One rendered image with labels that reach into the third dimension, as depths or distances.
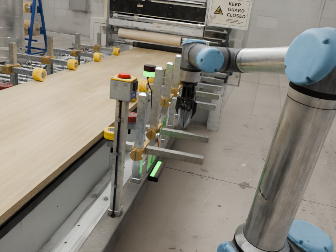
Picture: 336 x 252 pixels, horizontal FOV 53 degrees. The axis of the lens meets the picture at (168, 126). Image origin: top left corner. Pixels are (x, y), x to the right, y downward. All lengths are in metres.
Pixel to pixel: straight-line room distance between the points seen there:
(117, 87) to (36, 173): 0.38
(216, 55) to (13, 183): 0.78
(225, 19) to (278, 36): 6.29
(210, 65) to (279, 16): 9.07
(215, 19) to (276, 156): 3.33
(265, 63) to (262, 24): 9.15
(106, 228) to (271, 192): 0.62
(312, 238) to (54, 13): 11.78
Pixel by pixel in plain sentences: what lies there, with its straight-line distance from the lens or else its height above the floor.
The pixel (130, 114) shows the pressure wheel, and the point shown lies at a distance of 1.72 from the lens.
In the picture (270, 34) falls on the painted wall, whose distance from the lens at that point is 10.26.
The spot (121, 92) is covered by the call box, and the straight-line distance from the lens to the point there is 1.08.
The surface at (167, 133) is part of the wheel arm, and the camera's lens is 1.69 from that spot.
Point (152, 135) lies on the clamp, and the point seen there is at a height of 0.85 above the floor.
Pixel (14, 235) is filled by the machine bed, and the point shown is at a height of 0.77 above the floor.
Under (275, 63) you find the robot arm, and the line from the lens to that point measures 1.07.
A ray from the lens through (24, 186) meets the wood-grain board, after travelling 1.10.
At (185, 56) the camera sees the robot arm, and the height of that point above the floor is 1.27.
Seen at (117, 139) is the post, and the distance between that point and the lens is 1.14.
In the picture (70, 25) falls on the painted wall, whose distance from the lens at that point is 12.09.
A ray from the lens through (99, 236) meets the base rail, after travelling 1.21.
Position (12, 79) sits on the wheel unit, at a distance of 2.48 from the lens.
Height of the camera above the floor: 1.46
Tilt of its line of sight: 20 degrees down
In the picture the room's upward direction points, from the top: 7 degrees clockwise
